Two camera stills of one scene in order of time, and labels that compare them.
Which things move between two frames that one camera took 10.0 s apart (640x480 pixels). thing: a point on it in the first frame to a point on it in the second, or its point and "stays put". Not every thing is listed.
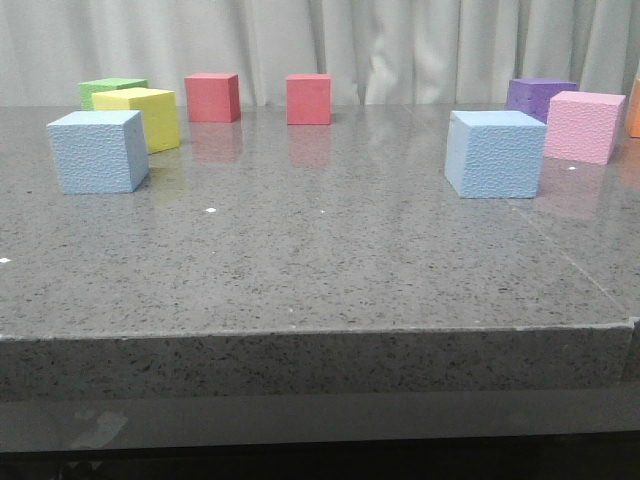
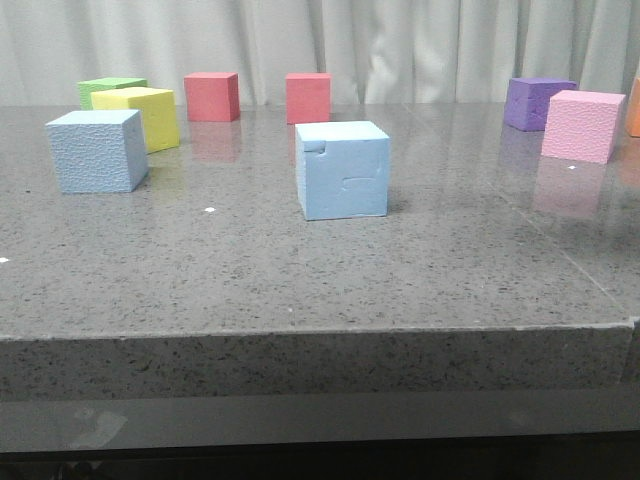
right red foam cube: x=308 y=99 stays put
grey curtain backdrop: x=376 y=52 stays put
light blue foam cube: x=99 y=151 stays put
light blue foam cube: x=494 y=154 to x=342 y=170
